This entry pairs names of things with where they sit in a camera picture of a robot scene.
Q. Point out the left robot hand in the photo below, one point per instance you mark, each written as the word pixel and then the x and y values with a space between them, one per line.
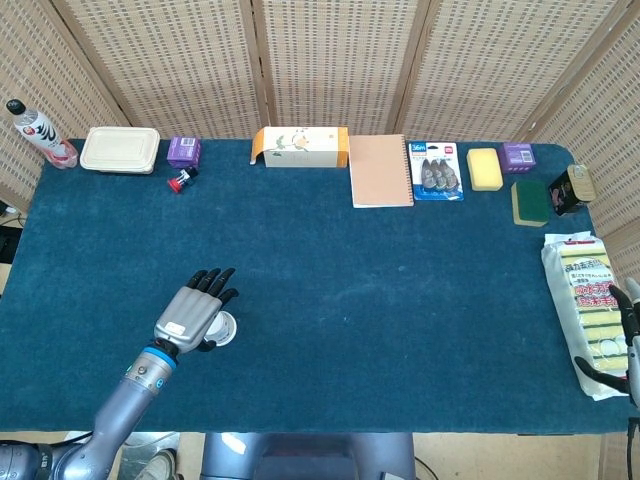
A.
pixel 187 312

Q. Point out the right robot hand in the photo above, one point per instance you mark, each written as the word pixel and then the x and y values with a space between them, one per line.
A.
pixel 632 320

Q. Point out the paper cup with dandelion print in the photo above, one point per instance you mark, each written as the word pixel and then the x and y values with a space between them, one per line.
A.
pixel 225 325

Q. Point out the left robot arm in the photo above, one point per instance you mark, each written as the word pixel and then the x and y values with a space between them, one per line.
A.
pixel 140 380

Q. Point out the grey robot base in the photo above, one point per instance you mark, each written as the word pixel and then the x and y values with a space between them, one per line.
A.
pixel 310 457

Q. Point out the packaged sponge multipack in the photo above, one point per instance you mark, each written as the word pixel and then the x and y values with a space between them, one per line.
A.
pixel 580 300

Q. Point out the red emergency stop button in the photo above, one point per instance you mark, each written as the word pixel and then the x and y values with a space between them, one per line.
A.
pixel 181 181

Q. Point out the black tin with gold lid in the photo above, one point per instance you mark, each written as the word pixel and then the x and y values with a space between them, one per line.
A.
pixel 567 192

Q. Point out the grey shoe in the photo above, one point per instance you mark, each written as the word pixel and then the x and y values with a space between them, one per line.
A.
pixel 161 466

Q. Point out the green yellow scouring sponge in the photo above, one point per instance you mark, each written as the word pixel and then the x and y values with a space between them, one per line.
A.
pixel 530 201

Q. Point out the purple box with barcode label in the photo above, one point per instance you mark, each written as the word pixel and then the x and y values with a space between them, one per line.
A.
pixel 184 151

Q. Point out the blue table cloth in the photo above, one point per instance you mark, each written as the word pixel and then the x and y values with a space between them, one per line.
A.
pixel 350 300

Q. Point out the beige lidded lunch box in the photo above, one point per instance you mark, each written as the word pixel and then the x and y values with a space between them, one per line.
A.
pixel 120 149

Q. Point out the purple box with icons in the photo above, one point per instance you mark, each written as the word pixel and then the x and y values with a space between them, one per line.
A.
pixel 518 157

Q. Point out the white orange floral carton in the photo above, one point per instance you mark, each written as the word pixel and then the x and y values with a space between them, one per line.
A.
pixel 300 147

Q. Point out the clear drink bottle black cap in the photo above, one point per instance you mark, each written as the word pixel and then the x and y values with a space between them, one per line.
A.
pixel 42 132

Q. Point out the brown spiral notebook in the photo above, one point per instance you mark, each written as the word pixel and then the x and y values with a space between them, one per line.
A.
pixel 381 170

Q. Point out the blue correction tape pack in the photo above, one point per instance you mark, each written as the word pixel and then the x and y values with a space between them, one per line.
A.
pixel 436 172

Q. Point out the woven bamboo folding screen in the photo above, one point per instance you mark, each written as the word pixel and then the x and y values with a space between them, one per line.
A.
pixel 200 60

